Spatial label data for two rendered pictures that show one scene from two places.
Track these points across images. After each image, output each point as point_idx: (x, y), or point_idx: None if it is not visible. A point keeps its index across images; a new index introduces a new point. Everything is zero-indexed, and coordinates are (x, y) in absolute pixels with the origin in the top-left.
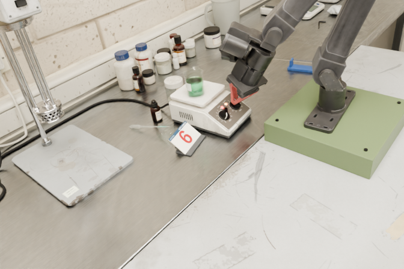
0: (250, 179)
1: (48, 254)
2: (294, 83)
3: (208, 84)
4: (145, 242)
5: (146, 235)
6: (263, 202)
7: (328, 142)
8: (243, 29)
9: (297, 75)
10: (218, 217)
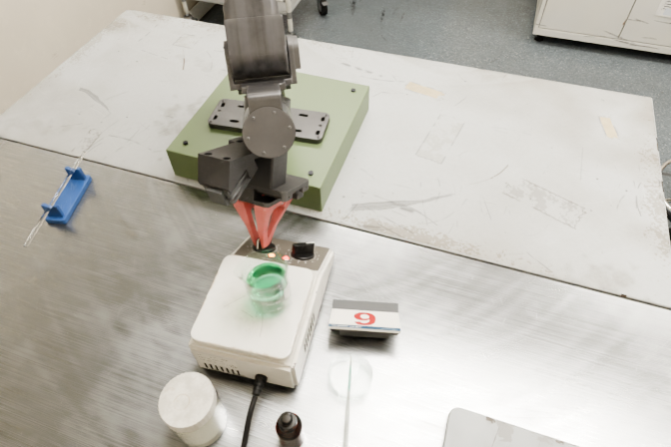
0: (415, 209)
1: None
2: (127, 204)
3: (226, 288)
4: (590, 291)
5: (580, 295)
6: (450, 188)
7: (348, 119)
8: (268, 87)
9: (94, 204)
10: (499, 223)
